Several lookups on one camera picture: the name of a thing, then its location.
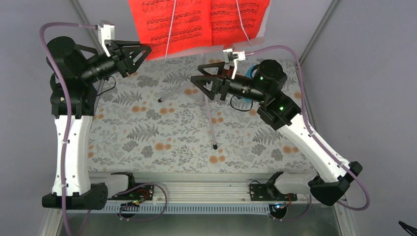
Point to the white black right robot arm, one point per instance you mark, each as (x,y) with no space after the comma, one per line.
(334,174)

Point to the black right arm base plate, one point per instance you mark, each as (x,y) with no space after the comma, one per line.
(267,192)

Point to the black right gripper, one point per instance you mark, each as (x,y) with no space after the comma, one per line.
(214,89)

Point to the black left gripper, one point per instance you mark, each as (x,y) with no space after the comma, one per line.
(126,64)

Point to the blue metronome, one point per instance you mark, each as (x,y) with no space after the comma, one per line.
(251,85)

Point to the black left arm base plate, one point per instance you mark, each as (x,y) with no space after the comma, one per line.
(137,196)

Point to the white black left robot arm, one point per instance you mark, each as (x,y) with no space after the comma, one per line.
(73,100)

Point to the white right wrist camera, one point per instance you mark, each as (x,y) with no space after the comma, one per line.
(232,57)

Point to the perforated blue-grey cable duct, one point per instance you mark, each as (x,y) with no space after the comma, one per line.
(200,209)

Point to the aluminium front rail frame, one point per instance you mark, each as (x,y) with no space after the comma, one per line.
(302,217)

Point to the red sheet music page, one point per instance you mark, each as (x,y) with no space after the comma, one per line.
(234,21)
(171,26)

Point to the black object at corner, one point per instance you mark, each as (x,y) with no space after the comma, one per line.
(407,228)

